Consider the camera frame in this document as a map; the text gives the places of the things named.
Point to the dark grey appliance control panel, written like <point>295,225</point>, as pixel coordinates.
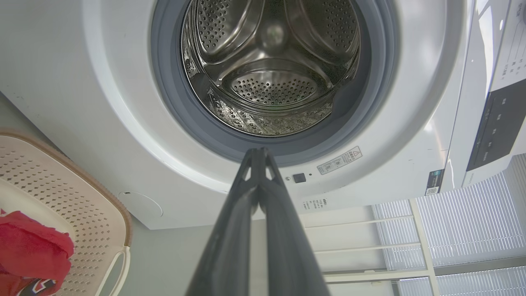
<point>499,127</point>

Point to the white window frame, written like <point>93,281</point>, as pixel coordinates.
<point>421,238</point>

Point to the cream perforated laundry basket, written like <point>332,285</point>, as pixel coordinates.
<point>82,197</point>

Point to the red garment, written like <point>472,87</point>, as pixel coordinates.
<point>33,242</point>

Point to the white window blinds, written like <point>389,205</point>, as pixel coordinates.
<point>468,222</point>

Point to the black door latch socket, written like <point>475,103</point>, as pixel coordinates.
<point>299,178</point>

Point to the round filter cover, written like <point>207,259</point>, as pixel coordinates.
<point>141,204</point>

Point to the grey warning sticker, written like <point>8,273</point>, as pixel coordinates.
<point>339,160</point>

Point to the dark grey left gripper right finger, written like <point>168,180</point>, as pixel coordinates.
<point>287,255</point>

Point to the white front-load washing machine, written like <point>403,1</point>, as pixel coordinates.
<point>102,102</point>

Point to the grey rubber door gasket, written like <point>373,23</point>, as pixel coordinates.
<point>197,123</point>

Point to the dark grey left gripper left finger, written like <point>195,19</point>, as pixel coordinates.
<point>230,246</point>

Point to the black QR label sticker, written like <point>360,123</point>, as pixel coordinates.
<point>434,182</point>

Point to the small printed text label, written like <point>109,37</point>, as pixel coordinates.
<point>314,203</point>

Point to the stainless steel washing machine drum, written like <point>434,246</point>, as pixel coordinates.
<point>271,86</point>

